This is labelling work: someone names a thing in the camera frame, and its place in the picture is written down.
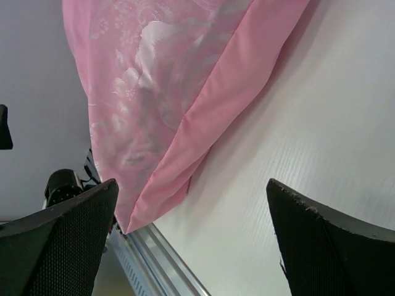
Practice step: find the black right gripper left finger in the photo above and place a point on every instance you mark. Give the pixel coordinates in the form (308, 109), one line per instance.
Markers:
(58, 250)

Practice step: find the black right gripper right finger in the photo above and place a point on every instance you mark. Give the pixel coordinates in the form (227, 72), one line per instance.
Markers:
(327, 252)

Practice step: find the pink floral pillowcase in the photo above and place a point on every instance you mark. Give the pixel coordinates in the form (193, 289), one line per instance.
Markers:
(164, 80)

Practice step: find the white slotted cable duct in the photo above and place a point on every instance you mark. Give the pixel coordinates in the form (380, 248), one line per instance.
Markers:
(129, 262)

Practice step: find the aluminium front rail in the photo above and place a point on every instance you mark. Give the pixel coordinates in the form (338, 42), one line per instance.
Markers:
(165, 270)

